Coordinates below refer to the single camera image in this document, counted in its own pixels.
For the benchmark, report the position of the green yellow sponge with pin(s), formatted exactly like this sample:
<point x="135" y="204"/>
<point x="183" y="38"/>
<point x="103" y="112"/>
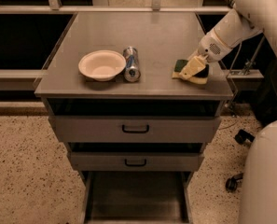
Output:
<point x="199" y="78"/>

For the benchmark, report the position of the grey middle drawer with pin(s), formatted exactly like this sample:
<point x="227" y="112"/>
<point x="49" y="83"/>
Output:
<point x="157" y="162"/>

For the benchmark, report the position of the metal rod with clamp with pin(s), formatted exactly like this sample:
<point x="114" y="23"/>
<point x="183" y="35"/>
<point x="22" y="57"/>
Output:
<point x="250" y="63"/>

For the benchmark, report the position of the white paper bowl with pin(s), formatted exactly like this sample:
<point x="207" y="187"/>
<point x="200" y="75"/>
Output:
<point x="102" y="65"/>

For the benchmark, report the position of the grey open bottom drawer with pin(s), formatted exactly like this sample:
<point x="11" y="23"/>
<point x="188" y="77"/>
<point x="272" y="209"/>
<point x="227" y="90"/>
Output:
<point x="136" y="198"/>

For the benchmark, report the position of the black top drawer handle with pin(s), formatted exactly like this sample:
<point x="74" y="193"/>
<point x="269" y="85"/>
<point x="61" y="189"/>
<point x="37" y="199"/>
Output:
<point x="135" y="129"/>

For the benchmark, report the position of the black middle drawer handle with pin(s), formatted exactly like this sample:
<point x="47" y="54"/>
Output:
<point x="135" y="163"/>

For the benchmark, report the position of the grey drawer cabinet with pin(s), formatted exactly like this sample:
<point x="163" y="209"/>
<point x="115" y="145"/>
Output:
<point x="161" y="38"/>

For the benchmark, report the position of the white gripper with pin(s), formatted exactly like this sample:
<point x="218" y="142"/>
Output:
<point x="211" y="49"/>

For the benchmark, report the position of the grey top drawer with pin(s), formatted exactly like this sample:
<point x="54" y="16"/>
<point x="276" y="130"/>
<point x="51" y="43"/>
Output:
<point x="101" y="129"/>

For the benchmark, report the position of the black drawer handle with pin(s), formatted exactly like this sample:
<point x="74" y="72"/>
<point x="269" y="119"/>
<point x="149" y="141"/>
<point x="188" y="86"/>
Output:
<point x="135" y="163"/>
<point x="135" y="129"/>

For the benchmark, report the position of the silver blue drink can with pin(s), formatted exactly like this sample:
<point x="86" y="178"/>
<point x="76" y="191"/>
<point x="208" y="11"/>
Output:
<point x="132" y="70"/>

